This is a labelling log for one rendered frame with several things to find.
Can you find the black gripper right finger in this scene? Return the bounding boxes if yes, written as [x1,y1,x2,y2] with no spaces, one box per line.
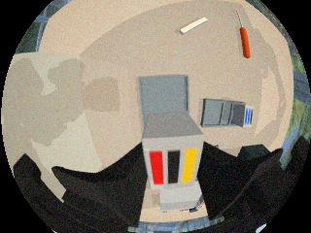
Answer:
[197,141,284,221]

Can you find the beige flat panel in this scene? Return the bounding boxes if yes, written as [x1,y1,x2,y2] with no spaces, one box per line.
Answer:
[1,51,104,203]

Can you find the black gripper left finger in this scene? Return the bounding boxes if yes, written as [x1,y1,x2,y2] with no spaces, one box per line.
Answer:
[51,143,148,228]

